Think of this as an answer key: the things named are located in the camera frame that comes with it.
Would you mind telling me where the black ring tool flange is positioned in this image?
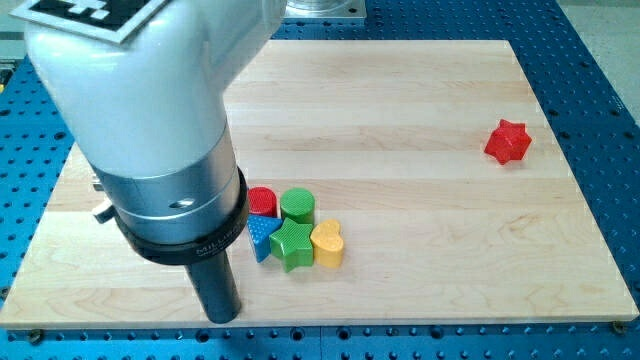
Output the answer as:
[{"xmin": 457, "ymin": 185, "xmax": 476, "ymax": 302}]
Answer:
[{"xmin": 114, "ymin": 168, "xmax": 249, "ymax": 265}]

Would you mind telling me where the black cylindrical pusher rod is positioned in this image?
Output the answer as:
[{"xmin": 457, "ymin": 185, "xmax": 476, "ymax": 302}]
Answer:
[{"xmin": 186, "ymin": 251, "xmax": 241, "ymax": 324}]

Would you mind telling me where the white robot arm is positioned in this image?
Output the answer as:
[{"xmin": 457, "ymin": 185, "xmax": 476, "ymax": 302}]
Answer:
[{"xmin": 14, "ymin": 0, "xmax": 286, "ymax": 323}]

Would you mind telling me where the blue triangle block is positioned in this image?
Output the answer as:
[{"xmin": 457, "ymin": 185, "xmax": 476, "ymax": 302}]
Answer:
[{"xmin": 247, "ymin": 214, "xmax": 283, "ymax": 263}]

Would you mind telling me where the green star block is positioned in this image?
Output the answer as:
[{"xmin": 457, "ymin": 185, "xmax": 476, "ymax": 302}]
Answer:
[{"xmin": 269, "ymin": 218, "xmax": 314, "ymax": 272}]

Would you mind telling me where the red cylinder block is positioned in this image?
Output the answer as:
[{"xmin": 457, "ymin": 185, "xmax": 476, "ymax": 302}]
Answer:
[{"xmin": 248, "ymin": 186, "xmax": 278, "ymax": 218}]

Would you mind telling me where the green cylinder block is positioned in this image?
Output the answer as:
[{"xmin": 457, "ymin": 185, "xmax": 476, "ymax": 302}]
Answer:
[{"xmin": 280, "ymin": 187, "xmax": 315, "ymax": 224}]

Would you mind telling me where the yellow heart block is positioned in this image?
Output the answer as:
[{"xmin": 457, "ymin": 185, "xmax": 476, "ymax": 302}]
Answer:
[{"xmin": 310, "ymin": 219, "xmax": 345, "ymax": 268}]

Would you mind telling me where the light wooden board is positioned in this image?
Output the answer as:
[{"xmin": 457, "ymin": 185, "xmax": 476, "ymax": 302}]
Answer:
[{"xmin": 1, "ymin": 41, "xmax": 638, "ymax": 327}]

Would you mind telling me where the fiducial marker tag plate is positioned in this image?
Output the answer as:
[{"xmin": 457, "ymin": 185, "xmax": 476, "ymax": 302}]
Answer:
[{"xmin": 10, "ymin": 0, "xmax": 168, "ymax": 44}]

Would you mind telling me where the red star block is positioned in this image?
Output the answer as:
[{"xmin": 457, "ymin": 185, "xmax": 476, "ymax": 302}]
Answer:
[{"xmin": 484, "ymin": 119, "xmax": 532, "ymax": 165}]

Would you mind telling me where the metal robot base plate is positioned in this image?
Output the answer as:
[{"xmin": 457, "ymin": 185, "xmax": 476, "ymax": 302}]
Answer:
[{"xmin": 284, "ymin": 0, "xmax": 367, "ymax": 20}]

